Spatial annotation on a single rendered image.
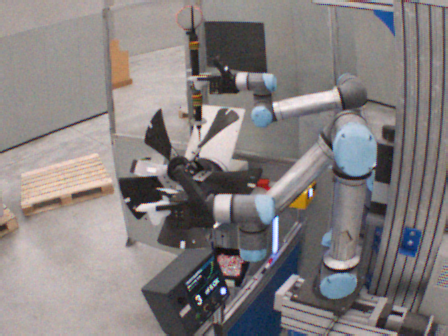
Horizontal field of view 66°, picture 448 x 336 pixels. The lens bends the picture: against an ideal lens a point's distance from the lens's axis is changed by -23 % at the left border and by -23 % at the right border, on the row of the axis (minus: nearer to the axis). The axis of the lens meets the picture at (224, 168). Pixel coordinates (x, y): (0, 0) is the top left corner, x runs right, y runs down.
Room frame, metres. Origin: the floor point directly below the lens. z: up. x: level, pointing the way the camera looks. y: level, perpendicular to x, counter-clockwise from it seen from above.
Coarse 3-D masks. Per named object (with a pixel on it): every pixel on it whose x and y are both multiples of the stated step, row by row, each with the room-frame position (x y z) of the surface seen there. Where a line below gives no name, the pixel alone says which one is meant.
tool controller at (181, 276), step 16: (192, 256) 1.07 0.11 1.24; (208, 256) 1.05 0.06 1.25; (160, 272) 1.00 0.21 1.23; (176, 272) 0.98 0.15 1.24; (192, 272) 0.97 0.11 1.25; (208, 272) 1.02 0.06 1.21; (144, 288) 0.91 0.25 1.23; (160, 288) 0.90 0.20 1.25; (176, 288) 0.90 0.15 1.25; (192, 288) 0.94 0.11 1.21; (208, 288) 0.99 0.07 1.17; (160, 304) 0.88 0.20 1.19; (176, 304) 0.87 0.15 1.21; (192, 304) 0.91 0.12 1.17; (160, 320) 0.89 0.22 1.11; (176, 320) 0.86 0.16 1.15; (192, 320) 0.88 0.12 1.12
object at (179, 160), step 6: (180, 156) 1.81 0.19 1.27; (174, 162) 1.81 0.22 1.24; (180, 162) 1.79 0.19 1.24; (186, 162) 1.78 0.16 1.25; (192, 162) 1.81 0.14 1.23; (198, 162) 1.88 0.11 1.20; (168, 168) 1.80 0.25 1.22; (174, 168) 1.79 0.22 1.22; (192, 168) 1.78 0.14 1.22; (198, 168) 1.85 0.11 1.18; (168, 174) 1.78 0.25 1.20; (192, 174) 1.77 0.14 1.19; (174, 180) 1.75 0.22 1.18
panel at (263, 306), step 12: (300, 240) 1.86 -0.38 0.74; (288, 264) 1.73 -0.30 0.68; (276, 276) 1.59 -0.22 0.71; (288, 276) 1.74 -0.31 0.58; (264, 288) 1.48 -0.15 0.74; (276, 288) 1.60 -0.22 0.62; (264, 300) 1.48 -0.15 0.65; (252, 312) 1.37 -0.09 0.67; (264, 312) 1.48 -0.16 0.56; (276, 312) 1.62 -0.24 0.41; (240, 324) 1.27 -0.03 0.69; (252, 324) 1.37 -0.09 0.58; (264, 324) 1.49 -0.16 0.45; (276, 324) 1.63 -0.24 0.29
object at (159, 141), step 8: (160, 112) 2.02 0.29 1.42; (152, 120) 2.06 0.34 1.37; (160, 120) 2.00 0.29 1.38; (152, 128) 2.04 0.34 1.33; (160, 128) 1.98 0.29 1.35; (152, 136) 2.04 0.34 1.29; (160, 136) 1.97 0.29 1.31; (152, 144) 2.04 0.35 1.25; (160, 144) 1.98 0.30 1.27; (168, 144) 1.91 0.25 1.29; (160, 152) 1.99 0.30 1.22; (168, 152) 1.92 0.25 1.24; (168, 160) 1.94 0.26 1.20
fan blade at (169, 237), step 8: (168, 216) 1.66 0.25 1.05; (168, 224) 1.64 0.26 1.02; (184, 224) 1.65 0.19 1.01; (160, 232) 1.62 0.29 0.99; (168, 232) 1.62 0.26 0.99; (176, 232) 1.62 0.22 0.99; (184, 232) 1.62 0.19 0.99; (192, 232) 1.63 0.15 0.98; (200, 232) 1.64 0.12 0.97; (160, 240) 1.59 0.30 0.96; (168, 240) 1.59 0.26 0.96; (176, 240) 1.60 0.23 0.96; (184, 240) 1.60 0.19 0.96; (200, 240) 1.61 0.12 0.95; (184, 248) 1.58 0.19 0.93; (192, 248) 1.58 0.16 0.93
